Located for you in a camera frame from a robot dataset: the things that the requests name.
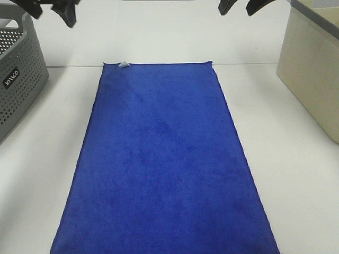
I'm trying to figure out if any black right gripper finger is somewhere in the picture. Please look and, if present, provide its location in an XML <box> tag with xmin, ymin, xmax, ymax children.
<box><xmin>246</xmin><ymin>0</ymin><xmax>270</xmax><ymax>16</ymax></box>
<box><xmin>218</xmin><ymin>0</ymin><xmax>237</xmax><ymax>15</ymax></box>

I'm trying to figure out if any beige storage box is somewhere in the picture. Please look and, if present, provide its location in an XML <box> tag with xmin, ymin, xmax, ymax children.
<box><xmin>277</xmin><ymin>1</ymin><xmax>338</xmax><ymax>142</ymax></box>

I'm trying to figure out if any blue microfibre towel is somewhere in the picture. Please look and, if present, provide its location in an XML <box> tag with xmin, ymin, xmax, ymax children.
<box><xmin>50</xmin><ymin>62</ymin><xmax>279</xmax><ymax>253</ymax></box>

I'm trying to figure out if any grey perforated plastic basket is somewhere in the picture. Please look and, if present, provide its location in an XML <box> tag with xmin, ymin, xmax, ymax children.
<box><xmin>1</xmin><ymin>5</ymin><xmax>49</xmax><ymax>140</ymax></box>

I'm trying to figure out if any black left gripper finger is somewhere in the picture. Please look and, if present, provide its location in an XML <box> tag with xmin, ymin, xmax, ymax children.
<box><xmin>51</xmin><ymin>0</ymin><xmax>80</xmax><ymax>28</ymax></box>
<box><xmin>11</xmin><ymin>0</ymin><xmax>42</xmax><ymax>19</ymax></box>

